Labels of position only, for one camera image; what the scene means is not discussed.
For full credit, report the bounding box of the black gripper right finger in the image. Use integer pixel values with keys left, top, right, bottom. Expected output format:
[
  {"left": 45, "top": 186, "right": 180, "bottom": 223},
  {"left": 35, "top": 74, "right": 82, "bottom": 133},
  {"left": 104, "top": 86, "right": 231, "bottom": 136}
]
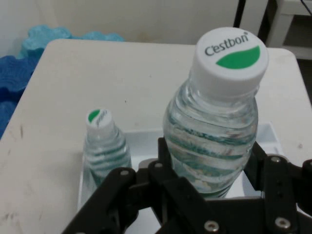
[{"left": 243, "top": 140, "right": 312, "bottom": 234}]

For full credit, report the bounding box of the white shelf unit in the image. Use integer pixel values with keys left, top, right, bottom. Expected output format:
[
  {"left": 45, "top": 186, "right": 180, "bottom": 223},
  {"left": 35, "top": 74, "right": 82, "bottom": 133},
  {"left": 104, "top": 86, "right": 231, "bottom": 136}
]
[{"left": 265, "top": 0, "right": 312, "bottom": 60}]

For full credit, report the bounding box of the dark blue foam mat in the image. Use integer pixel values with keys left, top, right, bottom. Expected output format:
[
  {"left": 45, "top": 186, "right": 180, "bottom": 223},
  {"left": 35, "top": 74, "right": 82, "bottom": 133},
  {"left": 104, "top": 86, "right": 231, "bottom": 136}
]
[{"left": 0, "top": 55, "right": 38, "bottom": 138}]

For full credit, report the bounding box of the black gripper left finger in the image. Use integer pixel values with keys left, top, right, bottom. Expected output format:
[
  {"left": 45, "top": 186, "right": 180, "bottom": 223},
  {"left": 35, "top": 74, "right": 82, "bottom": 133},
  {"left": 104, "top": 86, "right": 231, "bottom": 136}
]
[{"left": 60, "top": 137, "right": 231, "bottom": 234}]

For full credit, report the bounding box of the Cestbon water bottle green label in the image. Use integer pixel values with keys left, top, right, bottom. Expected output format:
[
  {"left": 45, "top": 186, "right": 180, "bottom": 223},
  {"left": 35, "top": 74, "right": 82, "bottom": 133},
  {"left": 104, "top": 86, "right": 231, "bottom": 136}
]
[
  {"left": 162, "top": 26, "right": 270, "bottom": 200},
  {"left": 82, "top": 108, "right": 134, "bottom": 197}
]

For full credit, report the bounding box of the black stand pole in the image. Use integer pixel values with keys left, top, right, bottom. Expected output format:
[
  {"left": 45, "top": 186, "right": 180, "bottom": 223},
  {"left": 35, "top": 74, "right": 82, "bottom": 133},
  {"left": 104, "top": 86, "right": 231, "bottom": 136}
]
[{"left": 233, "top": 0, "right": 247, "bottom": 28}]

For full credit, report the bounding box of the light blue foam mat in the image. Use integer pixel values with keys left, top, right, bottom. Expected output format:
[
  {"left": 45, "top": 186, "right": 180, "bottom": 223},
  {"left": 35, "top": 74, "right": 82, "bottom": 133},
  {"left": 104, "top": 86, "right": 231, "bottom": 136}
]
[
  {"left": 19, "top": 25, "right": 74, "bottom": 59},
  {"left": 79, "top": 31, "right": 125, "bottom": 42}
]

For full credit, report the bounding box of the white compartment box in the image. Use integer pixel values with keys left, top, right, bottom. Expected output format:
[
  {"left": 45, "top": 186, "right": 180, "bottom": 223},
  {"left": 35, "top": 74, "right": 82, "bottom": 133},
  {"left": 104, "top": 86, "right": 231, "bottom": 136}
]
[{"left": 78, "top": 122, "right": 285, "bottom": 234}]

